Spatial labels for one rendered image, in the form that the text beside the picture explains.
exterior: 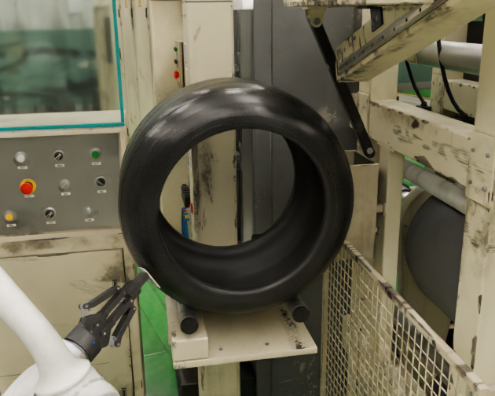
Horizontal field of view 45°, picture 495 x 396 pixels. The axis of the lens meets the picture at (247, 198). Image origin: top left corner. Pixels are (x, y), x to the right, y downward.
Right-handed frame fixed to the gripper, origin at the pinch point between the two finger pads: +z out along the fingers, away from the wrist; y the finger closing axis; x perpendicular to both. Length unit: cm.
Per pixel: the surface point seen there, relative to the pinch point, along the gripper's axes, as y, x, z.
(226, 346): 30.6, -0.1, 9.8
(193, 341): 21.4, 0.1, 3.0
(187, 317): 15.4, 1.2, 4.9
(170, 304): 18.8, -16.6, 13.9
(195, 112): -25.3, 19.8, 26.5
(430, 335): 32, 55, 16
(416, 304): 89, 1, 86
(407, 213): 55, 10, 95
